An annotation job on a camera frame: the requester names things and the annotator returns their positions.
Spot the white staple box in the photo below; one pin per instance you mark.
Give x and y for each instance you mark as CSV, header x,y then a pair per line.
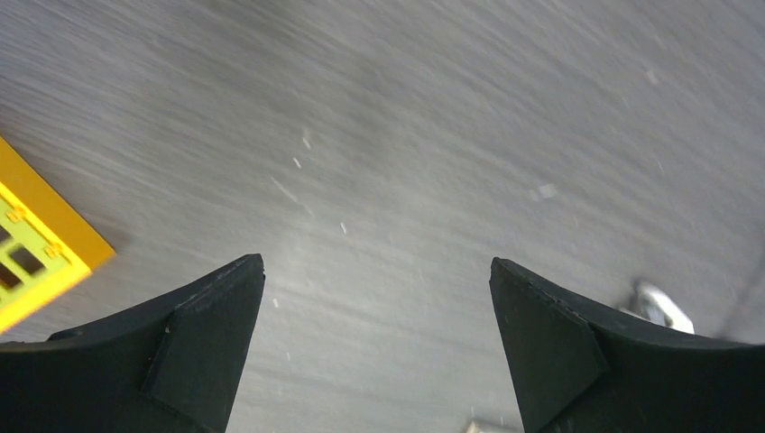
x,y
482,426

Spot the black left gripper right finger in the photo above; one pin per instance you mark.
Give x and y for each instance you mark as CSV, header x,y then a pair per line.
x,y
580,366

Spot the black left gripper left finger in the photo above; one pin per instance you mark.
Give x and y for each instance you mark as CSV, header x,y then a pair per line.
x,y
169,364

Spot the white staple remover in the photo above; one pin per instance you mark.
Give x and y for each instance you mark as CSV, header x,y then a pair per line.
x,y
652,304

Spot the yellow green colourful block toy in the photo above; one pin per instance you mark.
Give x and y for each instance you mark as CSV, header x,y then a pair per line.
x,y
47,247

